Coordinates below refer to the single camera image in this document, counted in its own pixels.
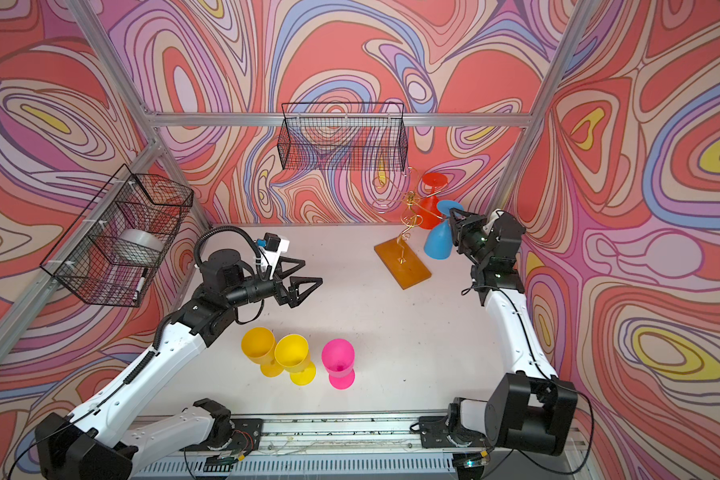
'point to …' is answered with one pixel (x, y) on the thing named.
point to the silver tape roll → (138, 247)
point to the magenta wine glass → (338, 357)
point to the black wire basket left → (84, 261)
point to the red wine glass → (432, 203)
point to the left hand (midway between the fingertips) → (313, 272)
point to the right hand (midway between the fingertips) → (448, 215)
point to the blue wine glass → (439, 239)
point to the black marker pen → (138, 289)
